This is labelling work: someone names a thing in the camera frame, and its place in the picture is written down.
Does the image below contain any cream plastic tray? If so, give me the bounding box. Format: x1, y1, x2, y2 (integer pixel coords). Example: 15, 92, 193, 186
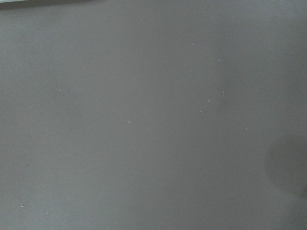
0, 0, 92, 11

